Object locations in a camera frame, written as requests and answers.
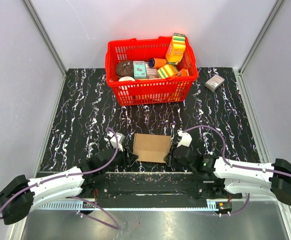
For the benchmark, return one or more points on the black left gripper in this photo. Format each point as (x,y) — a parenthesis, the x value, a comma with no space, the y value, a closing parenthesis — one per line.
(127,157)

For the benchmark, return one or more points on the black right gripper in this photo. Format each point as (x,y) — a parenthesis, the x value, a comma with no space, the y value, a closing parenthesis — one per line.
(169,158)

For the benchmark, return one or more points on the brown cardboard box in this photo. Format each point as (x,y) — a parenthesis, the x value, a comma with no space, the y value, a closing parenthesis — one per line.
(151,148)

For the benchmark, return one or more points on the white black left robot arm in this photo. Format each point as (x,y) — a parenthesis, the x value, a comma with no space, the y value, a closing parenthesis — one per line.
(23,195)

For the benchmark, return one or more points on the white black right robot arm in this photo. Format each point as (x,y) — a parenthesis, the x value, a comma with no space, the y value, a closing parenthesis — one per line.
(235,177)

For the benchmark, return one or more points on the teal small carton box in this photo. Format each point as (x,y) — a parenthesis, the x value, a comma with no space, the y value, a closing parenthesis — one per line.
(139,69)

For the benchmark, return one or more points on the pink small food box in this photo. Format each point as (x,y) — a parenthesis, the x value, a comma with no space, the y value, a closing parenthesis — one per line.
(151,73)

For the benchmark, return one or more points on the tall orange sponge box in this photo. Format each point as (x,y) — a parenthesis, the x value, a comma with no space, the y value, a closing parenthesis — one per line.
(176,49)

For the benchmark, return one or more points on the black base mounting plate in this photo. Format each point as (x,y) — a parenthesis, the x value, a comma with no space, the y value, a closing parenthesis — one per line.
(154,183)

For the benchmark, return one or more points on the red plastic shopping basket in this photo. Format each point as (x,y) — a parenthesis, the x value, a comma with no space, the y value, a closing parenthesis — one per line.
(148,91)

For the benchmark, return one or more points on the white round lid container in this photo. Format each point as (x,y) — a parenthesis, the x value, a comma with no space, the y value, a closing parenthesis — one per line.
(126,78)

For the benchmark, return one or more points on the orange snack packet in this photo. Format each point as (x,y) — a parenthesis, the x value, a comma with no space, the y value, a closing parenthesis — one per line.
(183,73)

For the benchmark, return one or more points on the yellow green sponge pack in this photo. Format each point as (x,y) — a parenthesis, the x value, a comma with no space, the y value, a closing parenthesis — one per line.
(167,71)

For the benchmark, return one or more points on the white wrapped tissue pack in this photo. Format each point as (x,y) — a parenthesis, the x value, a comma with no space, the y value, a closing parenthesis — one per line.
(214,82)

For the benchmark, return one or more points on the brown round chocolate cake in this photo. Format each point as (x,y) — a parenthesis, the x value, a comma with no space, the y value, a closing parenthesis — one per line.
(125,68)

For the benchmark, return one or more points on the orange cylindrical can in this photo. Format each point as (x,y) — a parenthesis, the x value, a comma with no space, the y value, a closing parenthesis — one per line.
(157,62)

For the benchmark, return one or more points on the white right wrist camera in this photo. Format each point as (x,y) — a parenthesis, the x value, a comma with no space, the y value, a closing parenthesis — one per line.
(185,139)

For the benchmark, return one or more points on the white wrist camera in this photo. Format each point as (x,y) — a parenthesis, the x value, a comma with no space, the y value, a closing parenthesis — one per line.
(117,140)
(185,139)

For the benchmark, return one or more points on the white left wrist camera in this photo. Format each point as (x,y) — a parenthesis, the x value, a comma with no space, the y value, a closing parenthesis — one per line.
(117,140)

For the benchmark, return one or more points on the aluminium frame rail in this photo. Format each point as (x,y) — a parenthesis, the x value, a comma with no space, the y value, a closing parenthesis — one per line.
(148,202)

